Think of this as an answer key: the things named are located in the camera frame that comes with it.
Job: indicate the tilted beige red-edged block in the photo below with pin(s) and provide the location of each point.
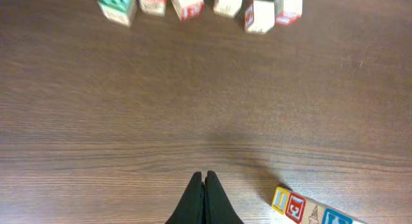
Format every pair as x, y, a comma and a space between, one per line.
288, 11

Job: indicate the plain beige picture block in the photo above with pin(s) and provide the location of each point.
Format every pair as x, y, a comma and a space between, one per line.
227, 8

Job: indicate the beige block red side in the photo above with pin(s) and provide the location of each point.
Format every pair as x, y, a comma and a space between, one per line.
259, 17

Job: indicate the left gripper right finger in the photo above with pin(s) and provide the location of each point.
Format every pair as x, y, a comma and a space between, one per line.
218, 208

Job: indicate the yellow letter I block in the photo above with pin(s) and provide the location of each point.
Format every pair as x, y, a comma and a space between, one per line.
280, 200

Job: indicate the red letter Y block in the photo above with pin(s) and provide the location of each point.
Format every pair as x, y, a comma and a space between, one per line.
153, 7

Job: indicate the beige blue-sided H block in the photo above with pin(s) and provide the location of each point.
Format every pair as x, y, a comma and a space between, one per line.
335, 217

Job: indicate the beige gnome picture block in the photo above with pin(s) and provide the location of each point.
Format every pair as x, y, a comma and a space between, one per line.
313, 212

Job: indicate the green letter B block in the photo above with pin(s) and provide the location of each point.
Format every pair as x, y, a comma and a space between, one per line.
119, 11

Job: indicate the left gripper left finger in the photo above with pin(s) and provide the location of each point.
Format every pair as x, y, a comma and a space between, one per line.
189, 209

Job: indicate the red letter E block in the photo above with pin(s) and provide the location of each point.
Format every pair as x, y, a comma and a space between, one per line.
295, 207

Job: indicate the tilted red-sided wooden block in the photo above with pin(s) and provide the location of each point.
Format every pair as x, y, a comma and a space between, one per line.
187, 9

